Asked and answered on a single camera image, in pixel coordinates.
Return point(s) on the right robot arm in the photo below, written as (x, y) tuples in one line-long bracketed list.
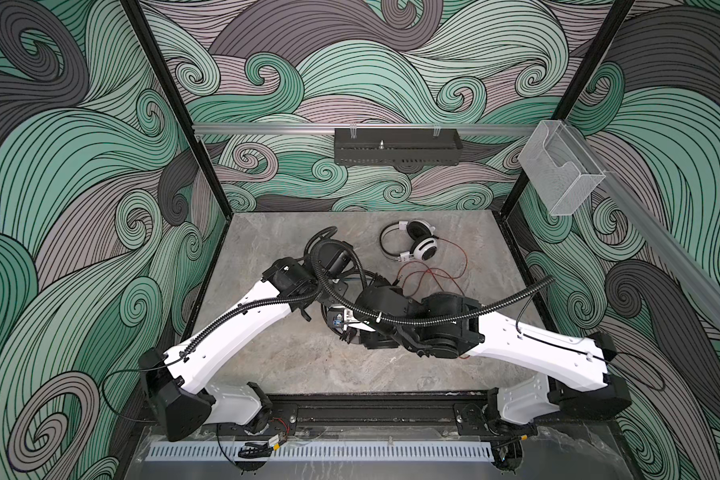
[(570, 377)]

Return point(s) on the clear plastic wall bin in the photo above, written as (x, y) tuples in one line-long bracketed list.
[(561, 166)]

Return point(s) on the aluminium rail back wall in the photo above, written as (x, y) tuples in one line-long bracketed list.
[(282, 128)]

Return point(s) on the aluminium rail wall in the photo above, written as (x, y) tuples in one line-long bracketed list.
[(681, 225), (282, 128)]

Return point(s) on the black perforated metal tray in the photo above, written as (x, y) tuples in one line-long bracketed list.
[(407, 150)]

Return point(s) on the white black headphones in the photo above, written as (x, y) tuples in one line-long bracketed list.
[(424, 241)]

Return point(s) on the black frame post left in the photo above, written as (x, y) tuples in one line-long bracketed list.
[(150, 47)]

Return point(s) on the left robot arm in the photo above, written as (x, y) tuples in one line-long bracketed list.
[(177, 382)]

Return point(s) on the black frame post right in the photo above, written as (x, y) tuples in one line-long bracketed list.
[(591, 60)]

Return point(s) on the aluminium rail right wall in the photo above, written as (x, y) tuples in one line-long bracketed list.
[(681, 225)]

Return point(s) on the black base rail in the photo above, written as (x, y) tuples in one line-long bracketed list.
[(471, 413)]

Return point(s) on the white slotted cable duct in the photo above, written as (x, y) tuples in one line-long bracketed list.
[(341, 451)]

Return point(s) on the black frame post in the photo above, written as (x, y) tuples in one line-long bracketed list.
[(150, 47), (591, 60)]

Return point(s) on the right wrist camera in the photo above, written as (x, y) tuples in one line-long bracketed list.
[(342, 320)]

